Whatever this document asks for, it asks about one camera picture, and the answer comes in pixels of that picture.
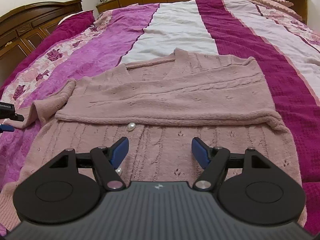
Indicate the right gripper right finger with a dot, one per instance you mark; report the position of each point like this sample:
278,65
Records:
248,186

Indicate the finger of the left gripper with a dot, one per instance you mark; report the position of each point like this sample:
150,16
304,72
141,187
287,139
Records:
7,111
6,128

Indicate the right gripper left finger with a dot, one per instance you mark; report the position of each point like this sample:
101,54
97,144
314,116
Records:
70,185

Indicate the pink knitted cardigan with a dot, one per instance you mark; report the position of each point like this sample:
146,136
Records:
160,105

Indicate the dark wooden headboard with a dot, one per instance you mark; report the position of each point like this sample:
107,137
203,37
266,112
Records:
24,28

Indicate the magenta pillow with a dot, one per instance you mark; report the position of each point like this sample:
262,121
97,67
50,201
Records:
69,28

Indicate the magenta striped floral bedspread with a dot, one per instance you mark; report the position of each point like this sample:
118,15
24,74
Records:
286,50

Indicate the pink crochet pillow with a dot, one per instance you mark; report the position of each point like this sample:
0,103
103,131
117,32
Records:
281,5

